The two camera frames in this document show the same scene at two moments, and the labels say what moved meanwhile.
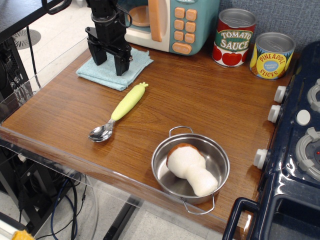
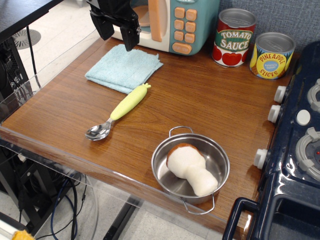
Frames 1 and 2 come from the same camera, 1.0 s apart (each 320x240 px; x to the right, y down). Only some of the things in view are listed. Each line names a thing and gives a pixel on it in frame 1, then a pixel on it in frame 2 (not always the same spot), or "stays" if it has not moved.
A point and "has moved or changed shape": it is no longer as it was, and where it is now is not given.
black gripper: x=110 y=32 to x=119 y=9
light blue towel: x=105 y=75 has moved or changed shape
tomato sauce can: x=233 y=37 stays
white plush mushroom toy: x=184 y=160 stays
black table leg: x=124 y=219 stays
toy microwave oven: x=183 y=27 stays
